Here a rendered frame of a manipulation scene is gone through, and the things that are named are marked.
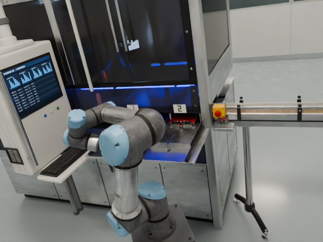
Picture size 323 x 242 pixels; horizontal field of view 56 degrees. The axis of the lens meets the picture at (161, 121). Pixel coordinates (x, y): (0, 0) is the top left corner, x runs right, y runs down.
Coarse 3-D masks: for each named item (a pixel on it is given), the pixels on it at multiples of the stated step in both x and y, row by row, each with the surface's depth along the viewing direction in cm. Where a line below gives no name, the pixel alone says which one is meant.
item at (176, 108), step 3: (174, 105) 197; (177, 105) 196; (180, 105) 195; (183, 105) 195; (174, 108) 198; (177, 108) 197; (183, 108) 196; (174, 111) 199; (177, 111) 198; (180, 111) 197; (183, 111) 197
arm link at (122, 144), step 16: (112, 128) 91; (128, 128) 91; (144, 128) 93; (112, 144) 89; (128, 144) 89; (144, 144) 93; (112, 160) 91; (128, 160) 93; (128, 176) 100; (128, 192) 105; (112, 208) 116; (128, 208) 112; (144, 208) 121; (112, 224) 118; (128, 224) 115
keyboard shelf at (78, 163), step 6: (84, 156) 204; (78, 162) 198; (42, 168) 200; (72, 168) 192; (60, 174) 188; (66, 174) 187; (42, 180) 188; (48, 180) 186; (54, 180) 184; (60, 180) 182
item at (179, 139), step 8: (168, 128) 204; (176, 128) 203; (184, 128) 201; (192, 128) 199; (168, 136) 194; (176, 136) 192; (184, 136) 191; (192, 136) 189; (160, 144) 182; (176, 144) 178; (184, 144) 176
